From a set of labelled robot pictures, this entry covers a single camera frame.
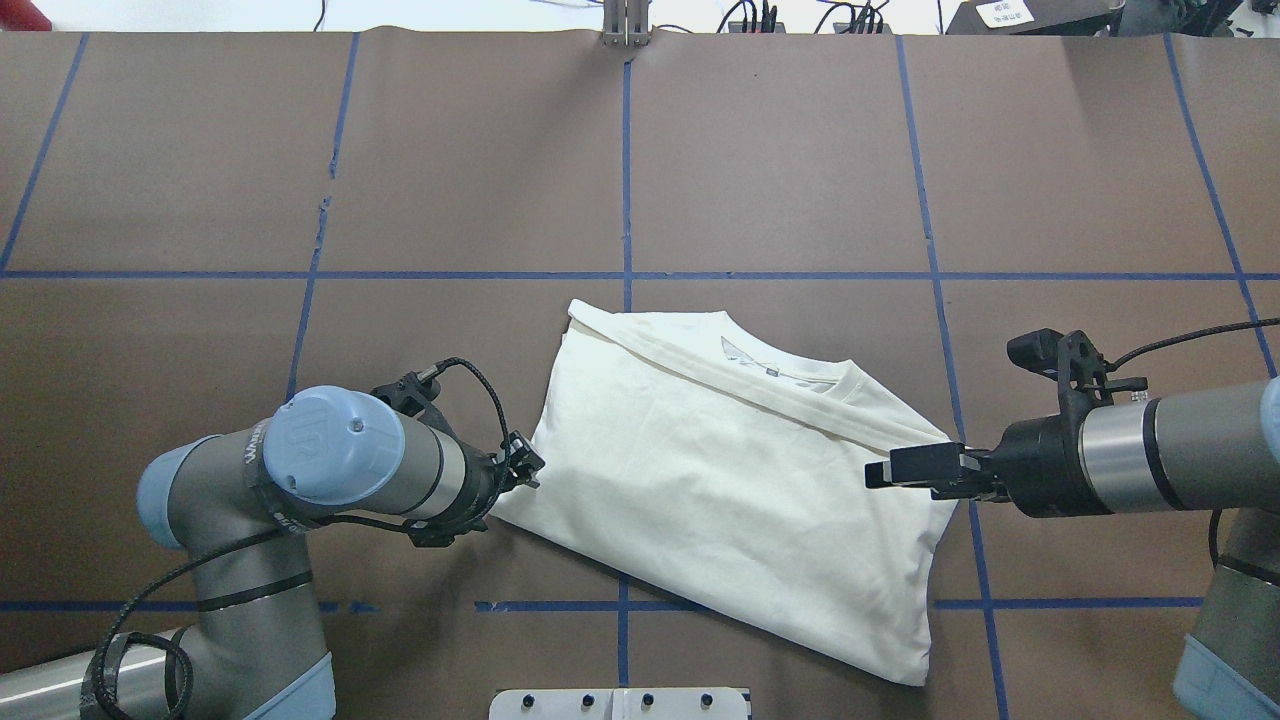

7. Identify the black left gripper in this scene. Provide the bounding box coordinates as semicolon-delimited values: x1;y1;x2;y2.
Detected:
456;432;547;530

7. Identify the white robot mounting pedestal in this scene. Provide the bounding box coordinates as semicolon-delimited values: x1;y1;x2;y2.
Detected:
488;685;753;719

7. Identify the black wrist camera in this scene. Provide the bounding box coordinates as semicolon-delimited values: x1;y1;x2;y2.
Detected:
1006;328;1149;414
370;366;444;424

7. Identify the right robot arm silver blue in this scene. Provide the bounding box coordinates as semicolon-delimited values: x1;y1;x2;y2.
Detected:
864;379;1279;719

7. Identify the cream long-sleeve cat shirt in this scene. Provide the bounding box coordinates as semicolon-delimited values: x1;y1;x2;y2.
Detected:
494;299;954;685

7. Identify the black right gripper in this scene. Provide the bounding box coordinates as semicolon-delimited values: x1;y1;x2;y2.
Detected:
864;416;1093;518

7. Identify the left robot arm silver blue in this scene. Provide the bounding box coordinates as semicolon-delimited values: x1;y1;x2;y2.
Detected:
3;373;544;719

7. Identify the aluminium frame post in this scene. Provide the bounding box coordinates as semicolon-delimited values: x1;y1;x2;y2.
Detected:
598;0;652;47

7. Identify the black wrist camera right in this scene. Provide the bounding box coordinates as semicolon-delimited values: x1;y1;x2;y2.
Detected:
1006;328;1149;414

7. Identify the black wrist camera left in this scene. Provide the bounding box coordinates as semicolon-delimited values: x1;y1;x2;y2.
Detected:
370;366;444;424

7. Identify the black orange connector box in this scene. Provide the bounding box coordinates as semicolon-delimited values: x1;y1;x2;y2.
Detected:
716;0;785;35

